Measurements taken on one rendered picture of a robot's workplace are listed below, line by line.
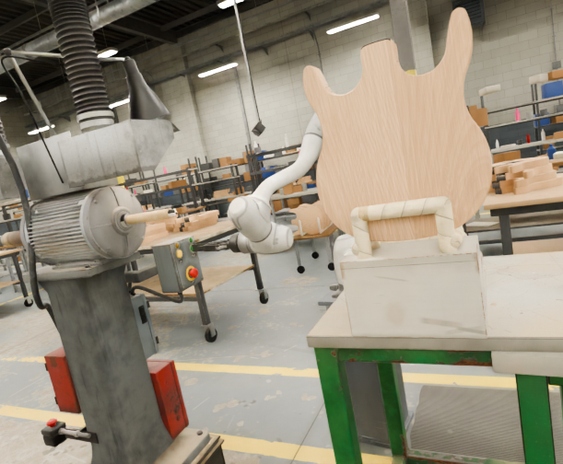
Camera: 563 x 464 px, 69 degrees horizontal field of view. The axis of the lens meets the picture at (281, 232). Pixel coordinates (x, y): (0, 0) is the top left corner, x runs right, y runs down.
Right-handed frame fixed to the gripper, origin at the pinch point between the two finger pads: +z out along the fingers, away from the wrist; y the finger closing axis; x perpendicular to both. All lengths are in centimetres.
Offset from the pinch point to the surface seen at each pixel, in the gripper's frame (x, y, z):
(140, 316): -22.7, -16.8, 24.2
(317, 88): 40, -48, -77
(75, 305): -8, -41, 27
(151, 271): -4.6, -15.1, 14.1
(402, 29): 220, 654, -17
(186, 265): -5.8, -6.0, 4.1
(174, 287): -12.8, -12.5, 7.0
